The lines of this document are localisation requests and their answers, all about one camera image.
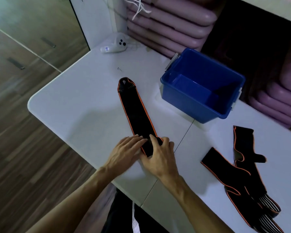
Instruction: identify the person's left hand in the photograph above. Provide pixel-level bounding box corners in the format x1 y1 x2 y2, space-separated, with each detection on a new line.
104 134 148 178

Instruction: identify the person's right hand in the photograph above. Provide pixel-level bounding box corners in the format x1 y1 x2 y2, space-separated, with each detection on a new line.
141 134 180 182

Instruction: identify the black strap with orange trim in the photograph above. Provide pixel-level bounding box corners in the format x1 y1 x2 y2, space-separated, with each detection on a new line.
233 126 281 215
117 77 163 158
200 147 285 233

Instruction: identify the person's right forearm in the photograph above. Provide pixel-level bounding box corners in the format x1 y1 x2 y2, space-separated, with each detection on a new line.
159 175 235 233

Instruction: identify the person's left forearm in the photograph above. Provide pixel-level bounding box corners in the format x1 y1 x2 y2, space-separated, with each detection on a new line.
26 165 120 233

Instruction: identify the blue plastic storage bin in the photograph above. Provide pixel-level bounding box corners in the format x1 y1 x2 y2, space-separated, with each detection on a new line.
160 48 246 124

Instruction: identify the person's black clothing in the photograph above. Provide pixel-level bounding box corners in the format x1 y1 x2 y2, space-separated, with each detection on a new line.
101 188 172 233

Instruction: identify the white handheld controller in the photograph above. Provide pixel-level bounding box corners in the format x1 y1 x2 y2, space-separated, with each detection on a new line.
100 33 128 54

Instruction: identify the stack of pink mats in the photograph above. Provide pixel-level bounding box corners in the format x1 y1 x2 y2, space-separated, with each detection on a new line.
126 0 218 59
247 62 291 129

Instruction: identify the wooden cabinet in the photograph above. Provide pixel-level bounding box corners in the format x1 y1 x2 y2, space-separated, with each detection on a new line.
0 0 91 73

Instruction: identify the dark cabinet handle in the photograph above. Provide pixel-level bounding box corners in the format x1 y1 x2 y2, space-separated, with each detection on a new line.
7 57 25 70
41 37 56 48

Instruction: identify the white cord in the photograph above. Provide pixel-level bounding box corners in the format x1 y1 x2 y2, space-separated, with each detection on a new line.
123 0 152 21

